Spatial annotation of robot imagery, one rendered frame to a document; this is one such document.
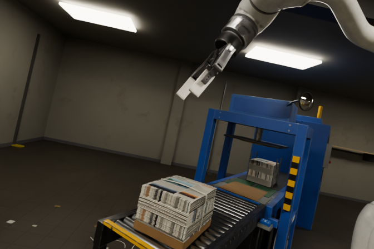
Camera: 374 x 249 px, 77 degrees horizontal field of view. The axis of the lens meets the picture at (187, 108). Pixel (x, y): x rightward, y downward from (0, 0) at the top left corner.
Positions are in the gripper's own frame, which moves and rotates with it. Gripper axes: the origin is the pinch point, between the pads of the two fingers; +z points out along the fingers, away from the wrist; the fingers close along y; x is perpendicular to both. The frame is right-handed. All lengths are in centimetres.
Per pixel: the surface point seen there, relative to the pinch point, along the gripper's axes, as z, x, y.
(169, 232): 44, 44, -47
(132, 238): 56, 32, -50
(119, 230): 59, 27, -55
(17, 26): 17, -268, -468
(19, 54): 57, -240, -492
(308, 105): -88, 102, -102
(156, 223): 46, 38, -52
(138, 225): 53, 34, -59
